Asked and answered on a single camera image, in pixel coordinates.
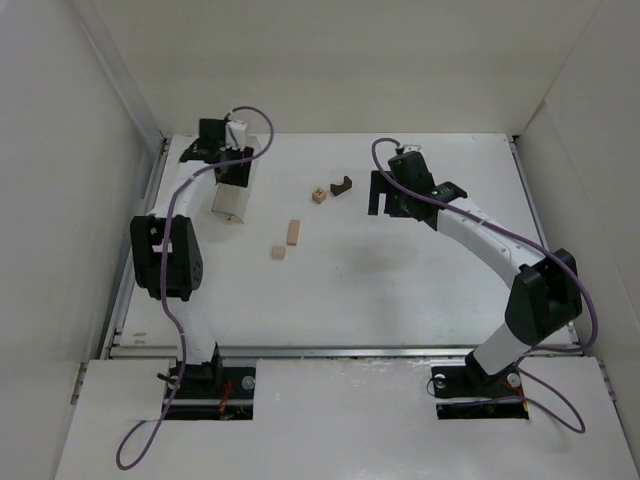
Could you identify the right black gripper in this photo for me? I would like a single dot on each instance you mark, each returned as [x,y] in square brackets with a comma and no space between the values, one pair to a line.
[386,195]

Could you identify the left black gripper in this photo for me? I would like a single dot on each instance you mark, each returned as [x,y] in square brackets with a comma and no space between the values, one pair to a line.
[235,170]

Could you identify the dark brown arch block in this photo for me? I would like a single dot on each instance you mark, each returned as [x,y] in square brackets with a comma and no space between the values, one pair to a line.
[338,189]

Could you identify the clear plastic box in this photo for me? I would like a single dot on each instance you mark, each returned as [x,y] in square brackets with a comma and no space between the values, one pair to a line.
[234,186]

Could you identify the long light wood block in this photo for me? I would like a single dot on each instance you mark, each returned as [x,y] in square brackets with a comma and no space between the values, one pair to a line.
[293,232]

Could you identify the light wood cube block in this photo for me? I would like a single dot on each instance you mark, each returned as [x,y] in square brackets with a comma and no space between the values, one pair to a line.
[278,252]

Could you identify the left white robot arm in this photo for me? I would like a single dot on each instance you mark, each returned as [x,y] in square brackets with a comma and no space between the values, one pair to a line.
[167,260]

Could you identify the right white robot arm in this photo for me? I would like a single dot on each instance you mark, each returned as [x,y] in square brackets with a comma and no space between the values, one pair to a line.
[462,220]

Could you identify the lettered wood cube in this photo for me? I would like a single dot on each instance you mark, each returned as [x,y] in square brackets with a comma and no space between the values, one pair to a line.
[319,195]

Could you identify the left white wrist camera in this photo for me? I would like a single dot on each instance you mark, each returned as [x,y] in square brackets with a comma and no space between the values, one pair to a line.
[236,134]

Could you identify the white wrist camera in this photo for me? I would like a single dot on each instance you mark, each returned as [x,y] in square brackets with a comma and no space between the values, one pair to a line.
[236,134]
[406,148]

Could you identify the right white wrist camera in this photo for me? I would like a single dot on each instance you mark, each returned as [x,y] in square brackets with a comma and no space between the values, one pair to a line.
[406,148]

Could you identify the aluminium left rail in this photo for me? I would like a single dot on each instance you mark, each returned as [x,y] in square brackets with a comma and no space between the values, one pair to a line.
[136,250]

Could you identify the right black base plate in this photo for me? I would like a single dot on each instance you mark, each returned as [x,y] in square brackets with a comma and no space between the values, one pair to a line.
[458,397]

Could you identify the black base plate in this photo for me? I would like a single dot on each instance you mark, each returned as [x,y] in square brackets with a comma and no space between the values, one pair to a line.
[458,397]
[235,395]

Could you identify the aluminium front rail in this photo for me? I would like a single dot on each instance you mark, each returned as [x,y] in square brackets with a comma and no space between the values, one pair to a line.
[237,352]

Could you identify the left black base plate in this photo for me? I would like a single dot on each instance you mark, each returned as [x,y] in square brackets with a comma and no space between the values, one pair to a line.
[235,395]

